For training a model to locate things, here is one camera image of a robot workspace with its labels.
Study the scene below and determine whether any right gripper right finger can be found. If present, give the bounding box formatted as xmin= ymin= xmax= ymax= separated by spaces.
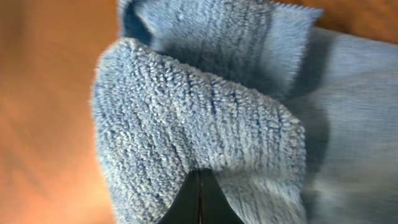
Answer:
xmin=200 ymin=169 xmax=244 ymax=224

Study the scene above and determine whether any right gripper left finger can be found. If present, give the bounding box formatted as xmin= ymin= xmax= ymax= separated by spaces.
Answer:
xmin=158 ymin=170 xmax=200 ymax=224

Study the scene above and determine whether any blue microfibre cloth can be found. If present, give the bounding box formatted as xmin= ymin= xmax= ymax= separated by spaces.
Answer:
xmin=91 ymin=0 xmax=397 ymax=224

